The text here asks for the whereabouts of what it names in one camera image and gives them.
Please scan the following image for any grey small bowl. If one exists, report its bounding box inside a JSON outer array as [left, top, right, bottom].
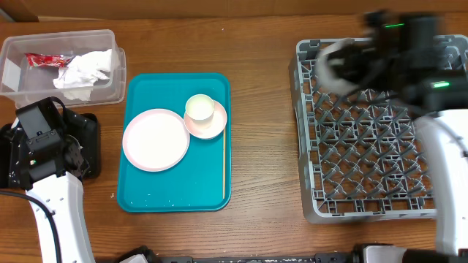
[[314, 38, 358, 96]]

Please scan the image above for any white napkin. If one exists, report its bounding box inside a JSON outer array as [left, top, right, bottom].
[[69, 49, 112, 80], [53, 67, 110, 102]]

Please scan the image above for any large pink plate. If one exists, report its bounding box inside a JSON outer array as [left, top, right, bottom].
[[122, 109, 190, 172]]

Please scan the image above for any red snack wrapper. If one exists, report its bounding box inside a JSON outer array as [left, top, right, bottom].
[[25, 53, 74, 67]]

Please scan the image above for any small white cup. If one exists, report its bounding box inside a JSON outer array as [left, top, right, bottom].
[[185, 94, 215, 122]]

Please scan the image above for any pink saucer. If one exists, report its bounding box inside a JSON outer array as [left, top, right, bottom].
[[184, 101, 227, 140]]

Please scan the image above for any wooden chopstick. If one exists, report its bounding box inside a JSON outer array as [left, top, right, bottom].
[[222, 128, 227, 199]]

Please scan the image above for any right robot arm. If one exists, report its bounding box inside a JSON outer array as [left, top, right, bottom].
[[315, 10, 467, 262]]

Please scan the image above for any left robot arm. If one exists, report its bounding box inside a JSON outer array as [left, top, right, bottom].
[[17, 172, 95, 262]]

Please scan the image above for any grey dishwasher rack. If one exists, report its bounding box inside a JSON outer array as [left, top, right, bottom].
[[288, 34, 468, 224]]

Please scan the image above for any black rectangular tray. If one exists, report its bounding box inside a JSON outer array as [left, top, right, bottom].
[[1, 110, 101, 190]]

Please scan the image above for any clear plastic bin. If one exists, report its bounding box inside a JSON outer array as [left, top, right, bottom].
[[1, 29, 127, 108]]

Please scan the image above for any teal serving tray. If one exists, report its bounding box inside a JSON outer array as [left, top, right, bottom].
[[117, 72, 232, 213]]

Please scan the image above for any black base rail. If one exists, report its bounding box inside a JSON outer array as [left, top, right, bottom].
[[112, 245, 351, 263]]

